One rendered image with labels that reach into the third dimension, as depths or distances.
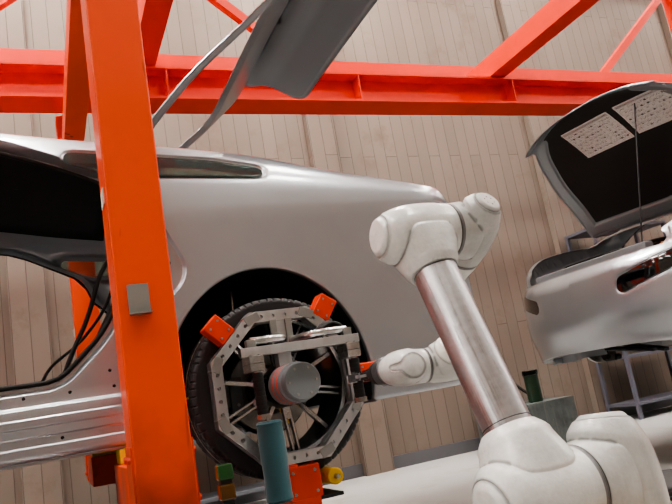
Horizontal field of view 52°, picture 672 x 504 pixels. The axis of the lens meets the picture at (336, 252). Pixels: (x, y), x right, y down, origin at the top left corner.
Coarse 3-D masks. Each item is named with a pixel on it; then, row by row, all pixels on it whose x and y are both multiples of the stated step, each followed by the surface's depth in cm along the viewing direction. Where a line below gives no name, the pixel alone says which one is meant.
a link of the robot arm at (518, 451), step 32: (384, 224) 152; (416, 224) 151; (448, 224) 154; (384, 256) 153; (416, 256) 150; (448, 256) 150; (448, 288) 146; (448, 320) 143; (480, 320) 143; (448, 352) 143; (480, 352) 138; (480, 384) 135; (512, 384) 135; (480, 416) 134; (512, 416) 131; (480, 448) 131; (512, 448) 125; (544, 448) 125; (576, 448) 130; (480, 480) 125; (512, 480) 120; (544, 480) 121; (576, 480) 122
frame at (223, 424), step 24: (264, 312) 247; (288, 312) 250; (312, 312) 254; (240, 336) 242; (216, 360) 236; (216, 384) 234; (216, 408) 232; (360, 408) 251; (240, 432) 233; (336, 432) 246; (288, 456) 237; (312, 456) 240
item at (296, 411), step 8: (240, 360) 266; (264, 360) 269; (240, 368) 265; (232, 376) 263; (240, 376) 264; (248, 376) 265; (248, 392) 264; (248, 400) 263; (248, 408) 262; (296, 408) 269; (248, 416) 261; (272, 416) 265; (280, 416) 266; (296, 416) 268; (248, 424) 260
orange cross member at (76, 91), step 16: (80, 16) 307; (80, 32) 319; (80, 48) 332; (64, 64) 368; (80, 64) 346; (64, 80) 379; (80, 80) 362; (64, 96) 390; (80, 96) 378; (64, 112) 403; (80, 112) 397; (64, 128) 416; (80, 128) 417
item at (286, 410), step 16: (320, 352) 271; (336, 352) 262; (272, 368) 254; (320, 368) 278; (336, 368) 264; (240, 384) 248; (320, 384) 259; (336, 384) 265; (272, 400) 255; (320, 400) 279; (336, 400) 263; (240, 416) 245; (288, 416) 251; (320, 416) 272; (336, 416) 256; (288, 432) 250; (320, 432) 259; (288, 448) 265; (304, 448) 249
